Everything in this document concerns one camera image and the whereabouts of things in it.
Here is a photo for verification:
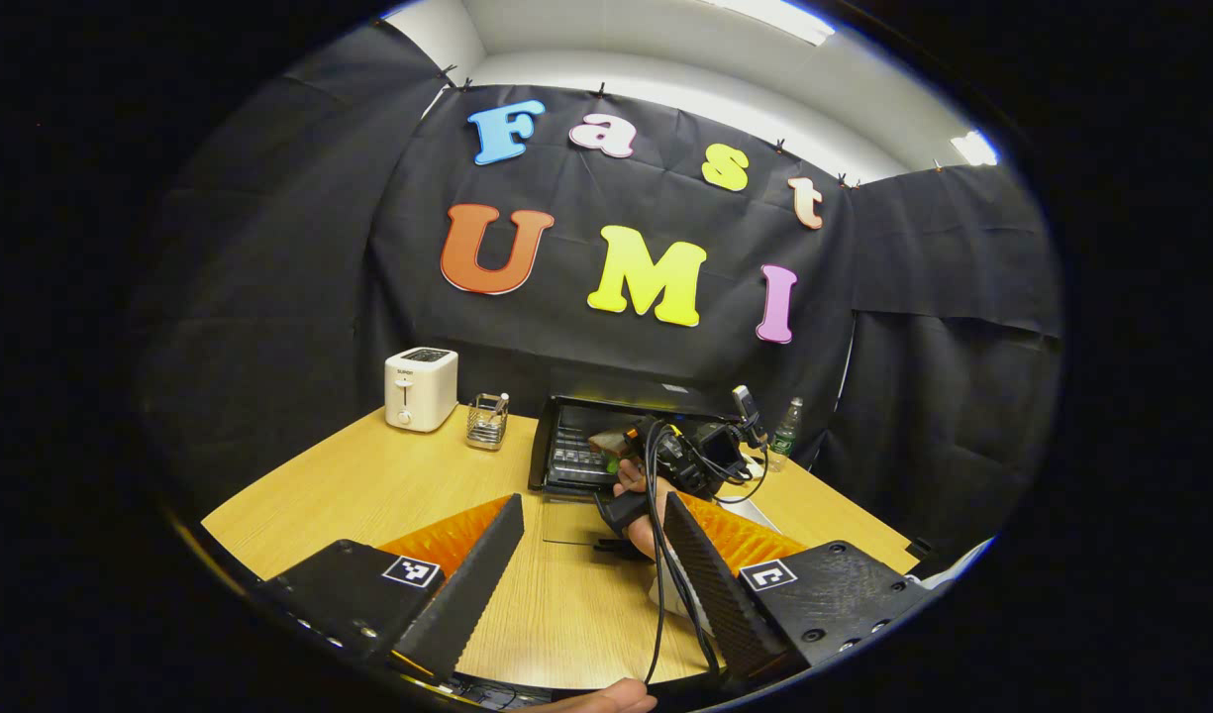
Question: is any clear plastic water bottle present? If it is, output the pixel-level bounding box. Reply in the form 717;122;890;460
767;397;805;472

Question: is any black backdrop cloth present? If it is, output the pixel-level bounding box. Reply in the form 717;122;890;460
136;20;1064;565

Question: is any large ceiling light panel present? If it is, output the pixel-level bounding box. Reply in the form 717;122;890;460
703;0;837;47

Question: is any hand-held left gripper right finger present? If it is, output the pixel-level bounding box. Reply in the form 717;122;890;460
663;491;939;686

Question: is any white toaster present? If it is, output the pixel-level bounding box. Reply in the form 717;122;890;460
384;347;459;433

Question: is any small ceiling light panel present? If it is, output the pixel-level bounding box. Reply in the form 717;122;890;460
951;129;1001;167

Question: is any wire utensil holder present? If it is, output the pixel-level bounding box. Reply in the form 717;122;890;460
465;392;511;453

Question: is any black cable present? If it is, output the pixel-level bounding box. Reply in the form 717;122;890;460
642;418;770;686

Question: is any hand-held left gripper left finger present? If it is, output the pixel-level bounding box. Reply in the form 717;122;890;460
253;493;526;684

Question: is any black electric oven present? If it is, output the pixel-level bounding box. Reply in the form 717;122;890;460
527;381;760;548

